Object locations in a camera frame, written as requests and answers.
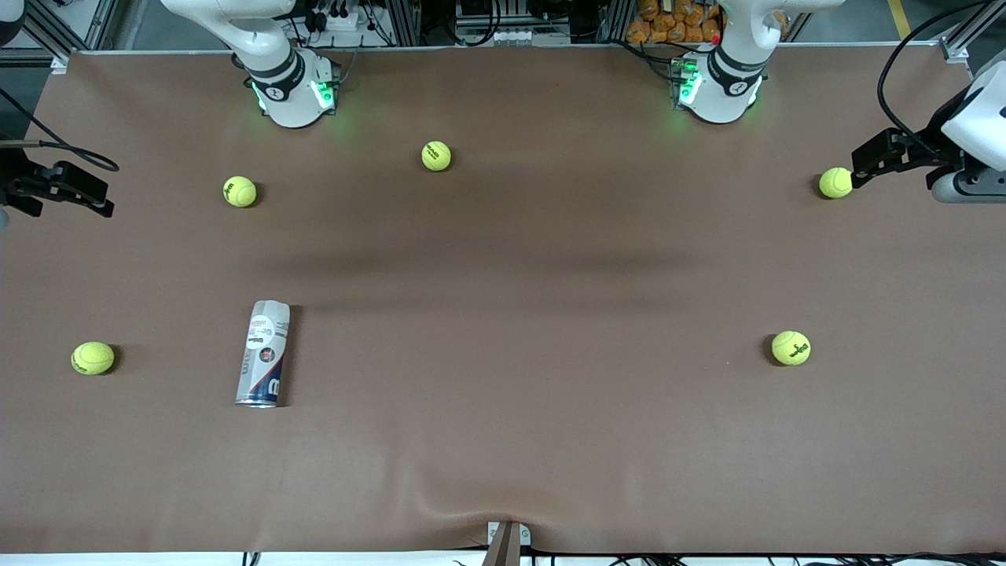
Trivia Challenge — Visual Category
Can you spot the clear tennis ball can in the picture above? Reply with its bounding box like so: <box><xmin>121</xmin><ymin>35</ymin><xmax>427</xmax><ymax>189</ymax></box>
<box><xmin>235</xmin><ymin>300</ymin><xmax>291</xmax><ymax>408</ymax></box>

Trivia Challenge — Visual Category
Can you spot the metal table edge bracket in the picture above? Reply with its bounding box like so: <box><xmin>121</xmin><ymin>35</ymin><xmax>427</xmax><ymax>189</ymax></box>
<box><xmin>487</xmin><ymin>521</ymin><xmax>531</xmax><ymax>566</ymax></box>

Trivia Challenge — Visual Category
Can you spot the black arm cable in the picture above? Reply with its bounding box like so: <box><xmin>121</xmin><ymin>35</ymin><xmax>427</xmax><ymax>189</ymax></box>
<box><xmin>876</xmin><ymin>0</ymin><xmax>1006</xmax><ymax>162</ymax></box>
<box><xmin>0</xmin><ymin>88</ymin><xmax>119</xmax><ymax>172</ymax></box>

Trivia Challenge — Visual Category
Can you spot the orange mesh bag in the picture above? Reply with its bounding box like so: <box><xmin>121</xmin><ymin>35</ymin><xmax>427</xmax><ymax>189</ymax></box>
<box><xmin>626</xmin><ymin>0</ymin><xmax>722</xmax><ymax>44</ymax></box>

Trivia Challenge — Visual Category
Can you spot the white terminal strip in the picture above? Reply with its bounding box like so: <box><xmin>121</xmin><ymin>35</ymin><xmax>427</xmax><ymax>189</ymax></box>
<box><xmin>458</xmin><ymin>24</ymin><xmax>571</xmax><ymax>46</ymax></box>

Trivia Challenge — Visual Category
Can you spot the white power strip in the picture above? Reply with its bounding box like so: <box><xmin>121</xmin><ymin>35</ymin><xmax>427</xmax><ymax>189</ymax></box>
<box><xmin>303</xmin><ymin>0</ymin><xmax>370</xmax><ymax>32</ymax></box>

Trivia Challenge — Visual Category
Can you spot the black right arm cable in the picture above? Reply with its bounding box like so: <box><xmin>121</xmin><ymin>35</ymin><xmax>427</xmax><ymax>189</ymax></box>
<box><xmin>0</xmin><ymin>88</ymin><xmax>119</xmax><ymax>172</ymax></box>

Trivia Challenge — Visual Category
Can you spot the brown table mat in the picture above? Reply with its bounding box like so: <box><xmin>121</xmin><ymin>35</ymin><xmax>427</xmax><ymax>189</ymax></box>
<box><xmin>0</xmin><ymin>43</ymin><xmax>1006</xmax><ymax>555</ymax></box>

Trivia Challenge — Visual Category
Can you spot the aluminium frame strut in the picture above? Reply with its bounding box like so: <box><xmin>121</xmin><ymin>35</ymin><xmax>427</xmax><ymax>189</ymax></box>
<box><xmin>939</xmin><ymin>0</ymin><xmax>1006</xmax><ymax>64</ymax></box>
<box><xmin>16</xmin><ymin>0</ymin><xmax>75</xmax><ymax>74</ymax></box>

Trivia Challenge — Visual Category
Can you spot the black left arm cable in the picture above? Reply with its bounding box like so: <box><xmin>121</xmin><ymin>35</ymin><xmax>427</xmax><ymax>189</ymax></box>
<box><xmin>876</xmin><ymin>0</ymin><xmax>1006</xmax><ymax>162</ymax></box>

